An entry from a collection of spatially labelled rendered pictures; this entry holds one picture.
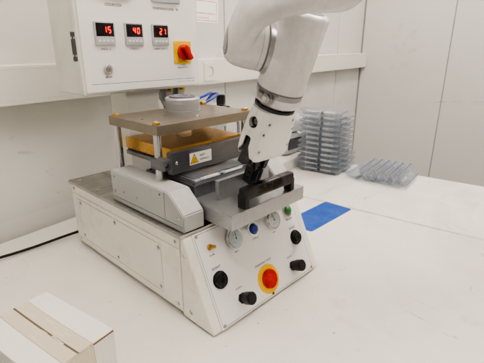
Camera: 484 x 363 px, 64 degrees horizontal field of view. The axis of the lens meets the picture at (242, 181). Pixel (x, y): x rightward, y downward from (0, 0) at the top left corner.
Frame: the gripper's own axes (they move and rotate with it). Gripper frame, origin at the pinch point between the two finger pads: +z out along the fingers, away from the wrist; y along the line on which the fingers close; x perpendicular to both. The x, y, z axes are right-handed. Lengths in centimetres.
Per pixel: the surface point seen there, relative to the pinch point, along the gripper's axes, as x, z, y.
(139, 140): 24.4, 3.8, -10.1
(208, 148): 11.8, 0.2, -1.6
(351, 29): 101, -2, 209
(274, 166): 3.8, 3.8, 13.2
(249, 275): -10.0, 17.2, -4.6
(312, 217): 1.5, 28.2, 40.5
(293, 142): 42, 32, 84
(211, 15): 84, -8, 59
